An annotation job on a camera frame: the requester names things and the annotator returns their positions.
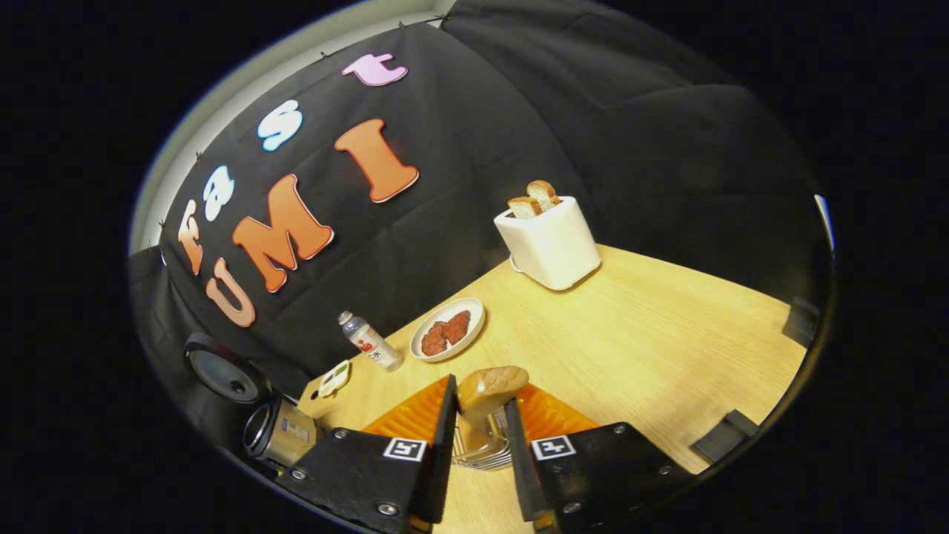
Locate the white three-compartment bean dish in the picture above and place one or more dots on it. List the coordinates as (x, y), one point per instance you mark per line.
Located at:
(334, 378)

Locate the black table clamp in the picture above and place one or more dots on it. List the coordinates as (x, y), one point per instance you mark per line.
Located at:
(724, 435)
(801, 321)

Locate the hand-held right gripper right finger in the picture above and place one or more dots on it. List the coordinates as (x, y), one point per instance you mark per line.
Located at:
(600, 475)

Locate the white round plate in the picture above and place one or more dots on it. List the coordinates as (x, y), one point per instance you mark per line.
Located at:
(474, 308)

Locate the clear plastic drink bottle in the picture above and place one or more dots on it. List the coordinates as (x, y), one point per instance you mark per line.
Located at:
(371, 343)

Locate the toasted bread slice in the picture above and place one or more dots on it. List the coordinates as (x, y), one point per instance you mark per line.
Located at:
(543, 194)
(524, 207)

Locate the white toaster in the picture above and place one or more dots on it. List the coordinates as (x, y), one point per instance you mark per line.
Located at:
(552, 245)

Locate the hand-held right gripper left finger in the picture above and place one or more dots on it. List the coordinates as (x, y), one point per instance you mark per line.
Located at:
(371, 475)

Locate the red meat piece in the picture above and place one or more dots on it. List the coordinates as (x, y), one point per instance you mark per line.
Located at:
(457, 326)
(434, 339)

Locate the dark grey rice cooker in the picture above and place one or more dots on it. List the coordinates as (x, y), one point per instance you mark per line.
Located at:
(285, 434)

